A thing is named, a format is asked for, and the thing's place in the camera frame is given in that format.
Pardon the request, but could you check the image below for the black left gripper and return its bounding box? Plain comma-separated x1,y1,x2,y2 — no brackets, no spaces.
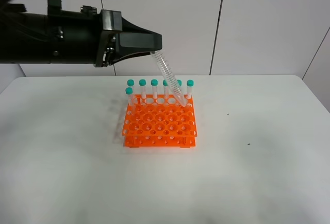
94,9,162,68

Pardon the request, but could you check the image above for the teal-capped test tube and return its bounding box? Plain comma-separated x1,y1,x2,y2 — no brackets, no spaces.
151,51,186,107

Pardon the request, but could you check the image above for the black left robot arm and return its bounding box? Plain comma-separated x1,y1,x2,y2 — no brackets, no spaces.
1,6,162,68

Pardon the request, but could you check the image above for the second row left tube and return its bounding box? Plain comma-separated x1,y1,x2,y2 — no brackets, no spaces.
125,87,136,112

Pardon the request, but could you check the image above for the orange test tube rack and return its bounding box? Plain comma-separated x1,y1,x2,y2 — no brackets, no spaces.
122,94,197,148

